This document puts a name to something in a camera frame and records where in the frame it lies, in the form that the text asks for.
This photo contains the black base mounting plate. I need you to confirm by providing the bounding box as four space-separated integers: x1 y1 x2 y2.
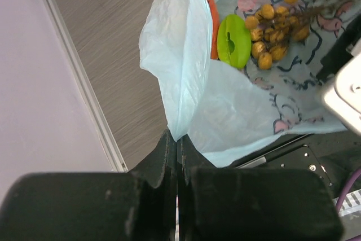
231 132 361 196

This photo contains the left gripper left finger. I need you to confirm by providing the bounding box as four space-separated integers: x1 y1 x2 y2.
1 132 177 240

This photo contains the orange watermelon slice fake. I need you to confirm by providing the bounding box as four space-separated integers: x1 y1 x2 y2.
207 0 219 60

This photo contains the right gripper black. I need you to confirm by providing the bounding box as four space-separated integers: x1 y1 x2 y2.
316 15 360 83

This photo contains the white slotted cable duct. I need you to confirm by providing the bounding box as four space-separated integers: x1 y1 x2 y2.
338 189 361 217

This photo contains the aluminium frame post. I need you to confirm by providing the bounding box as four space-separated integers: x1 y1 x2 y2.
43 0 128 172

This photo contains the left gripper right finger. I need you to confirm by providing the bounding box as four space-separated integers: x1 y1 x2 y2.
177 136 344 240

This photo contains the green fake fruit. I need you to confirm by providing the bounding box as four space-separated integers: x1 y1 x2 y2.
217 14 252 69

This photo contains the light blue plastic bag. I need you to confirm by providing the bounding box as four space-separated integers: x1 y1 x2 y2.
139 0 360 167

